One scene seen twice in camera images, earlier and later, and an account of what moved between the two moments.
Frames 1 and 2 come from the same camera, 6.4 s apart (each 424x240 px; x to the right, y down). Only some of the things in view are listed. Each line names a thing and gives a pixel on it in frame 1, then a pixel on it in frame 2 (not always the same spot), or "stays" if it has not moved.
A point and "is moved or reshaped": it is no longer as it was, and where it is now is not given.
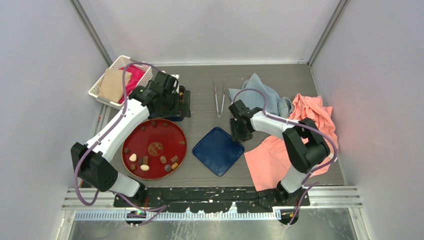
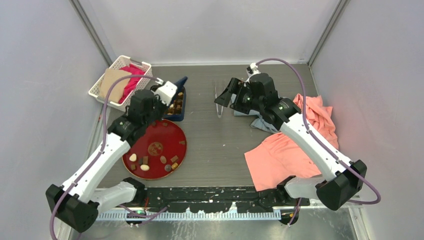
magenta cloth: x=136 y=72 stays
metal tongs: x=219 y=115 stays
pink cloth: x=269 y=160 stays
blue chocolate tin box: x=184 y=107 is moved or reshaped
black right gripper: x=237 y=136 -> x=235 y=86
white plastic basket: x=115 y=84 stays
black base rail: x=212 y=200 stays
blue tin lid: x=218 y=150 -> x=180 y=83
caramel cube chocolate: x=174 y=165 stays
